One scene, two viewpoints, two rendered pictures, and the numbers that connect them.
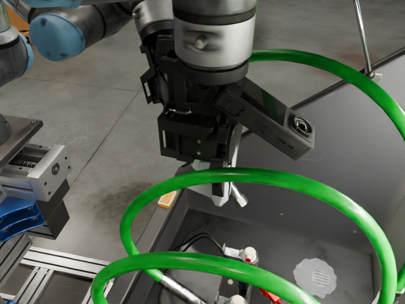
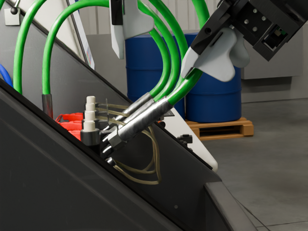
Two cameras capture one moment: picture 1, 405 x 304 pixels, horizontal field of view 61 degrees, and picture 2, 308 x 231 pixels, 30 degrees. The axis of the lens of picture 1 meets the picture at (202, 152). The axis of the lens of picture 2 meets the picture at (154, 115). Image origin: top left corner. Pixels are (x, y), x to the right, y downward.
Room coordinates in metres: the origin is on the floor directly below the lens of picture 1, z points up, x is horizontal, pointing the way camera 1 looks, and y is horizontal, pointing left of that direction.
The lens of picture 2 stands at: (1.08, -0.31, 1.31)
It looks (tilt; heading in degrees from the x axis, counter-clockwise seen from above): 11 degrees down; 157
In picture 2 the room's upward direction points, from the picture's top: 2 degrees counter-clockwise
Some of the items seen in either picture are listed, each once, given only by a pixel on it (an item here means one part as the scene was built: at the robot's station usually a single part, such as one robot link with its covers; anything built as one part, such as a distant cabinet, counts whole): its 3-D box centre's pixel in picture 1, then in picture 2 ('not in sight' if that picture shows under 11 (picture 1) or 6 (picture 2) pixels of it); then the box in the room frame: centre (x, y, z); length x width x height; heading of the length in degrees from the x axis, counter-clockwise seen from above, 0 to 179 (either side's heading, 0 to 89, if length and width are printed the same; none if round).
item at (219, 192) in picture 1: (219, 164); not in sight; (0.30, -0.02, 1.33); 0.05 x 0.02 x 0.09; 162
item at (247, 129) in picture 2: not in sight; (184, 84); (-4.19, 2.31, 0.51); 1.20 x 0.85 x 1.02; 76
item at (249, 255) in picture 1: (249, 257); (89, 130); (0.30, -0.07, 1.14); 0.02 x 0.02 x 0.03
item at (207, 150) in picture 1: (205, 107); not in sight; (0.32, 0.00, 1.39); 0.09 x 0.08 x 0.12; 72
